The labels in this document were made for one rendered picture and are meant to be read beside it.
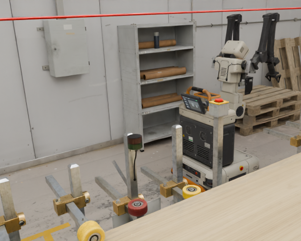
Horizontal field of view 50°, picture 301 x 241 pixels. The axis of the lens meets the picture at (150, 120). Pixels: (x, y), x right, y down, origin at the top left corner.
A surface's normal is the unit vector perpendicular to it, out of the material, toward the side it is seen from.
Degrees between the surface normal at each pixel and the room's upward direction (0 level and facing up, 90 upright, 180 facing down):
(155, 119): 90
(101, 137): 90
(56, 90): 90
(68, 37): 90
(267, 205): 0
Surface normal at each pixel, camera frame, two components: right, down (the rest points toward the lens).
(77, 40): 0.54, 0.23
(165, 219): -0.04, -0.95
